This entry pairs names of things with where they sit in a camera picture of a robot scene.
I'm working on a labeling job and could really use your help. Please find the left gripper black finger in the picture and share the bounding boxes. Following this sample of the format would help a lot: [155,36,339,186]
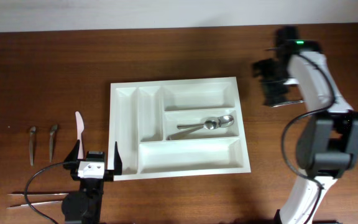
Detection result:
[64,139,81,162]
[113,141,122,175]

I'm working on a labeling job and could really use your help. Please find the steel spoon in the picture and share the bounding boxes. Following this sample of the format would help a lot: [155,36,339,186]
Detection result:
[167,118,219,140]
[177,115,234,129]

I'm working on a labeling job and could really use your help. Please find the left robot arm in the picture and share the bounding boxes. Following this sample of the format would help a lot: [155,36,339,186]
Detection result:
[62,140,122,224]

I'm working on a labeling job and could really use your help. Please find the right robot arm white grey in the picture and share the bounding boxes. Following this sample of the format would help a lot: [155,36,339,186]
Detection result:
[252,26,358,223]

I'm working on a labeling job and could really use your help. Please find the small steel teaspoon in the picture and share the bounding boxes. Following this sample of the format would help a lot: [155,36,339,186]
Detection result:
[29,126,37,166]
[49,124,58,162]

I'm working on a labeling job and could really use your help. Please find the white plastic knife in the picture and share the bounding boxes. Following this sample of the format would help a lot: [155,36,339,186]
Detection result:
[75,111,85,159]

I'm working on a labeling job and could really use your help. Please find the small steel teaspoon far left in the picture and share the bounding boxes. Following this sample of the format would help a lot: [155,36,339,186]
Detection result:
[29,126,37,166]

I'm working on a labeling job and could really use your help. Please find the white plastic cutlery tray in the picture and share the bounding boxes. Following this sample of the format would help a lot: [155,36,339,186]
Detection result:
[107,77,251,180]

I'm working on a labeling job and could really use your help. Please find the steel tongs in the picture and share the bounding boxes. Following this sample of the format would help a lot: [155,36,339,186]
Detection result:
[6,192,70,210]

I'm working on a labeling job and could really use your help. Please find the steel spoon in tray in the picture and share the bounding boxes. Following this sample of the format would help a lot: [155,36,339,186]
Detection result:
[167,118,219,140]

